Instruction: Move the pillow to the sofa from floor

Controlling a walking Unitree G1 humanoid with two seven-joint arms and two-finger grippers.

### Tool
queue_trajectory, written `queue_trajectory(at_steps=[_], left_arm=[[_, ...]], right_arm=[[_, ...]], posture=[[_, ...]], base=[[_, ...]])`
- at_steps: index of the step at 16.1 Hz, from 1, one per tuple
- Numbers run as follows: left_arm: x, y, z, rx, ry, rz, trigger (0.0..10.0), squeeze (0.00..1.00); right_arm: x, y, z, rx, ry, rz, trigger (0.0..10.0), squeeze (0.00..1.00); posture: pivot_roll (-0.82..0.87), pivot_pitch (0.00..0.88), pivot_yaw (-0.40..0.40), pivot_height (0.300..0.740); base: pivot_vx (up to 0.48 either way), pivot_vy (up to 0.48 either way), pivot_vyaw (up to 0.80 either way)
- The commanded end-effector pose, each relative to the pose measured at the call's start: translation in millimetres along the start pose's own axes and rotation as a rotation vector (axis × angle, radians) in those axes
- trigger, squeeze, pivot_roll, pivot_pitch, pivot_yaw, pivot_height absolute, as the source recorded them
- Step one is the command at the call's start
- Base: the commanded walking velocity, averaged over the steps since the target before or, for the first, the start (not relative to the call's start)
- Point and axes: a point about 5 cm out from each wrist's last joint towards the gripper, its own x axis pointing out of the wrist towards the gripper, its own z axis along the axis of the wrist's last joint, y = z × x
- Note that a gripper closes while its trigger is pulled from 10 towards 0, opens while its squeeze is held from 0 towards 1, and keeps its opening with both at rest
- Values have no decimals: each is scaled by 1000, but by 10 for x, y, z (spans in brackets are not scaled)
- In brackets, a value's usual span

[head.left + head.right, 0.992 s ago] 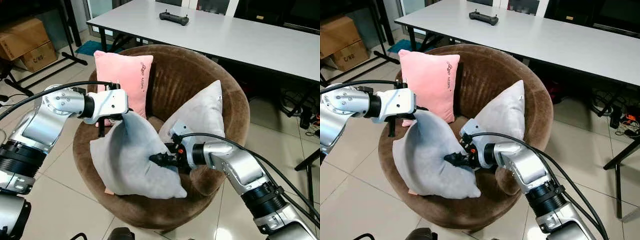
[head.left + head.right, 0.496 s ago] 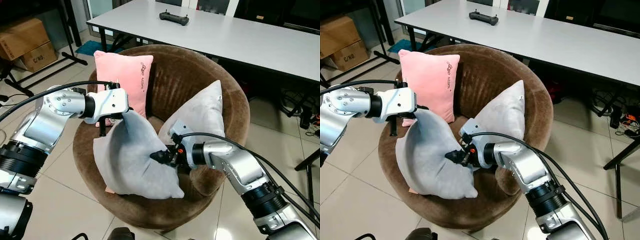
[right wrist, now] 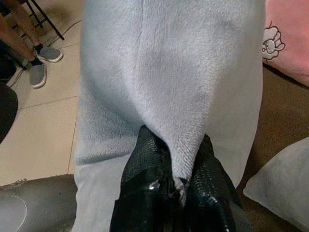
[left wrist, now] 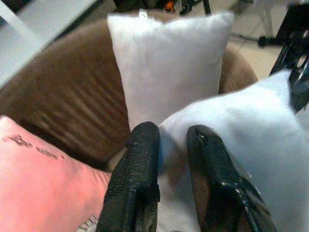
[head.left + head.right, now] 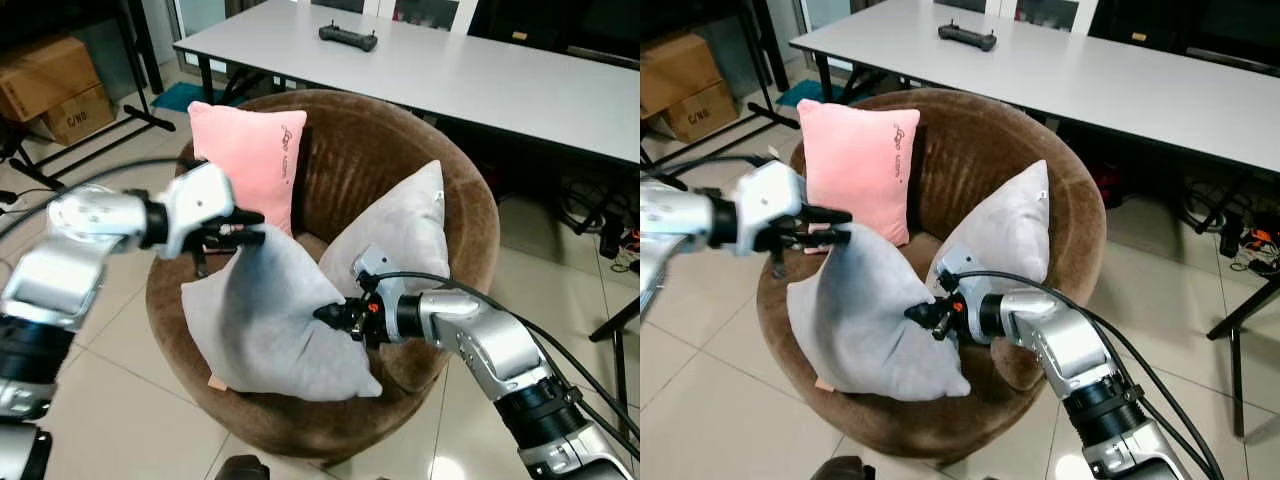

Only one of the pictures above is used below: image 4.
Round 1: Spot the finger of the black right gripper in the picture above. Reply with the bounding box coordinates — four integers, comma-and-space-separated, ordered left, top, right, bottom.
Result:
289, 59, 309, 114

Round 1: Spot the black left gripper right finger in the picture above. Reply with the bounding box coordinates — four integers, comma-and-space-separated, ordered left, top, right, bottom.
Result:
186, 125, 277, 232

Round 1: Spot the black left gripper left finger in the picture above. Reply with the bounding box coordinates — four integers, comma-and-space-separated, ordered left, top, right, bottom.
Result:
96, 121, 161, 232

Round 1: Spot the grey square pillow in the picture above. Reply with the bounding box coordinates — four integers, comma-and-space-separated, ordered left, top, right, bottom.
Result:
156, 69, 309, 232
107, 8, 235, 131

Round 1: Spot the pink plush pillow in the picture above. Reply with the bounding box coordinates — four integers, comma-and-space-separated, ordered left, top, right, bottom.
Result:
0, 115, 112, 232

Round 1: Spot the brown round velvet armchair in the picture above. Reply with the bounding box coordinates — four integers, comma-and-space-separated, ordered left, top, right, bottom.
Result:
0, 11, 259, 232

